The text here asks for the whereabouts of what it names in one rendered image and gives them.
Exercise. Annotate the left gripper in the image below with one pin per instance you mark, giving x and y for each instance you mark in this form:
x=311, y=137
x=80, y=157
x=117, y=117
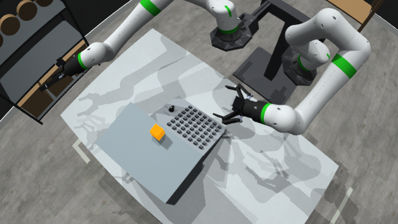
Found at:
x=246, y=111

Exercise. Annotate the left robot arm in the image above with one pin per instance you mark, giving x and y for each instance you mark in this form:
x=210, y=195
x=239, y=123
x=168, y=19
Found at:
x=354, y=50

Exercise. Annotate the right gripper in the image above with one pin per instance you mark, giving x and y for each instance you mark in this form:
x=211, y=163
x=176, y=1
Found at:
x=58, y=76

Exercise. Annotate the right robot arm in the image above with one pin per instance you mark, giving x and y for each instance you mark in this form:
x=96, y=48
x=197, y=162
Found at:
x=223, y=10

